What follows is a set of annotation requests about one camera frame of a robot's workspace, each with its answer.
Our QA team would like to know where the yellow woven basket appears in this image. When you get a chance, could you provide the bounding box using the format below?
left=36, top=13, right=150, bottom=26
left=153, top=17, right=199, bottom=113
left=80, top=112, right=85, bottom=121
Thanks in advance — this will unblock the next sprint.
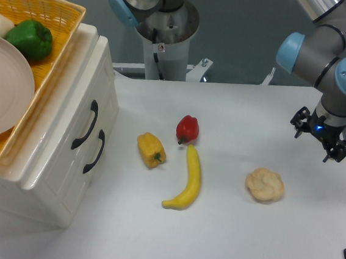
left=0, top=0, right=87, bottom=161

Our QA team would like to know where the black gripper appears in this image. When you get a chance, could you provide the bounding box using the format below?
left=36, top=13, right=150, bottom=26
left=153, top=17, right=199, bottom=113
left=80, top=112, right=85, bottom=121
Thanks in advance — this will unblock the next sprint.
left=290, top=107, right=346, bottom=163

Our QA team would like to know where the white drawer cabinet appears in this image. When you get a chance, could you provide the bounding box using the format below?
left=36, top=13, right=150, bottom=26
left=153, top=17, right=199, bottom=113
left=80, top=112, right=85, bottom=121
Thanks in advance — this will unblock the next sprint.
left=0, top=15, right=128, bottom=233

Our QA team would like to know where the green bell pepper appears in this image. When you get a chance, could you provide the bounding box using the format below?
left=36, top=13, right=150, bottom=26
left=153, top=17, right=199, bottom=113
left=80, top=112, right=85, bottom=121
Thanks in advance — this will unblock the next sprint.
left=4, top=20, right=53, bottom=61

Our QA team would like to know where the red bell pepper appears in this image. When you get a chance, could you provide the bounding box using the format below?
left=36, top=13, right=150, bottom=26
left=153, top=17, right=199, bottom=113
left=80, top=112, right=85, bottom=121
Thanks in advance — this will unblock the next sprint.
left=176, top=115, right=200, bottom=145

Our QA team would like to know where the beige bread roll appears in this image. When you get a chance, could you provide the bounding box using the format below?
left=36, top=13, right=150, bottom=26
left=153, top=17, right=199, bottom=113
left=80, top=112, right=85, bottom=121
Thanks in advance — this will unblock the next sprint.
left=245, top=168, right=285, bottom=202

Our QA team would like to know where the pink plate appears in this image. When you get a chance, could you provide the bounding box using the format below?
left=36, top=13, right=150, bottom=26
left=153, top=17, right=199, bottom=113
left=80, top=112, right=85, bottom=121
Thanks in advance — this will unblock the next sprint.
left=0, top=38, right=35, bottom=134

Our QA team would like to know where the yellow bell pepper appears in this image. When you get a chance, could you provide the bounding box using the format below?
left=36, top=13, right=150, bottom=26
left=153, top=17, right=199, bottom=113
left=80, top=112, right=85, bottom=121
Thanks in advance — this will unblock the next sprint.
left=137, top=132, right=167, bottom=169

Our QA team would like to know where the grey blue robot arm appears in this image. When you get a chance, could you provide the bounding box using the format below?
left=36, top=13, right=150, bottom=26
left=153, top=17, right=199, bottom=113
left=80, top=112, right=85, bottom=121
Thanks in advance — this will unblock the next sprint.
left=108, top=0, right=346, bottom=162

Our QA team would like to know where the yellow banana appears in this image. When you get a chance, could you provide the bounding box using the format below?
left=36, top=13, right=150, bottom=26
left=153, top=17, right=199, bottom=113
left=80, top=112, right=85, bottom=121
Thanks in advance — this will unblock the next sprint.
left=162, top=144, right=202, bottom=210

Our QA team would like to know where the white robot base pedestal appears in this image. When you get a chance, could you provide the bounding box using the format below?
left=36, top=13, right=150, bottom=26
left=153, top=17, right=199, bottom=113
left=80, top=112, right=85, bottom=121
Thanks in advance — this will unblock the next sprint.
left=135, top=1, right=200, bottom=81

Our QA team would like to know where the white metal bracket right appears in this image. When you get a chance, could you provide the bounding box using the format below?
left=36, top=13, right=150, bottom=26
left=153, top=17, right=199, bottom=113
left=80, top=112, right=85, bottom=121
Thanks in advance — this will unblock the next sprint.
left=261, top=67, right=276, bottom=86

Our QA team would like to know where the white metal bracket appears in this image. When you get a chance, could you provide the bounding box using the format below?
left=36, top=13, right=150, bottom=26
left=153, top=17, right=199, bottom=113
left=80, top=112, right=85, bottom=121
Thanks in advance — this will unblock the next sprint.
left=186, top=58, right=213, bottom=83
left=261, top=67, right=276, bottom=86

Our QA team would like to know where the black cable on pedestal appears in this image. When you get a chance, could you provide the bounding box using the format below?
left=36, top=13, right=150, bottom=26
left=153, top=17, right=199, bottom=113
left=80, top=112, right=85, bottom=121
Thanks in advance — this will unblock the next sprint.
left=148, top=29, right=170, bottom=81

